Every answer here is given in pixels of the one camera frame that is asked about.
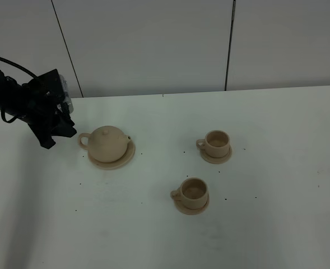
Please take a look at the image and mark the beige far teacup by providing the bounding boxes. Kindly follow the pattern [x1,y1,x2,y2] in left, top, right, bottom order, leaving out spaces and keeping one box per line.
[196,130,230,158]

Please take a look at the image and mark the beige teapot saucer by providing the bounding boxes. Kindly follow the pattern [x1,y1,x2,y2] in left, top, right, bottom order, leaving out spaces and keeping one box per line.
[87,141,136,170]

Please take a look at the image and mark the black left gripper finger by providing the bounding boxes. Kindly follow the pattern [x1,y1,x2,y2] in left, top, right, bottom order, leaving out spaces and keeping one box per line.
[52,110,77,137]
[30,124,55,149]

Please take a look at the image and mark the beige near cup saucer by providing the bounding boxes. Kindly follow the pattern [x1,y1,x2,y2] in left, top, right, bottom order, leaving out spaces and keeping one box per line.
[174,198,210,215]

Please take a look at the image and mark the beige teacup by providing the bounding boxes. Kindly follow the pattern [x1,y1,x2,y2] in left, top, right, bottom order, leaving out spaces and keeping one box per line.
[170,178,209,212]
[196,130,230,158]

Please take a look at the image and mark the black braided cable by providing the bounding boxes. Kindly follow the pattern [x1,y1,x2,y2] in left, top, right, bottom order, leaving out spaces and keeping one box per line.
[0,53,38,123]

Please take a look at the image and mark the beige far cup saucer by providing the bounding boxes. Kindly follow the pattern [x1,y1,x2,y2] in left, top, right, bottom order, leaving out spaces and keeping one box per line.
[200,147,233,164]

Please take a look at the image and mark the beige cup saucer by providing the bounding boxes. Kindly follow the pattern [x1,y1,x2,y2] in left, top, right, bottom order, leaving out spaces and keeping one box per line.
[200,147,233,164]
[174,198,210,215]

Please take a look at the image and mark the beige near teacup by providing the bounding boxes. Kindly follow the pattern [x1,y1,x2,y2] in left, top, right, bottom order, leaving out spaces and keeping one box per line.
[170,178,209,212]

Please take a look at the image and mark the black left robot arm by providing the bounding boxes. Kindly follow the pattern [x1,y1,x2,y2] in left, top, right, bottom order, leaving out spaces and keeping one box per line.
[0,57,77,149]

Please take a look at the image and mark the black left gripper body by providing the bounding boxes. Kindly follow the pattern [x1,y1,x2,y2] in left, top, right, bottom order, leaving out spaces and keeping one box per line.
[22,69,69,135]

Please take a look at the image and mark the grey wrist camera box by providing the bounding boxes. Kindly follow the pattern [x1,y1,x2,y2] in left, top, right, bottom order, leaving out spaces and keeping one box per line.
[59,74,74,114]

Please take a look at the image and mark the beige ceramic teapot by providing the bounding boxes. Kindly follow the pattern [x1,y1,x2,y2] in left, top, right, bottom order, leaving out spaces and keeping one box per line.
[78,126,132,163]

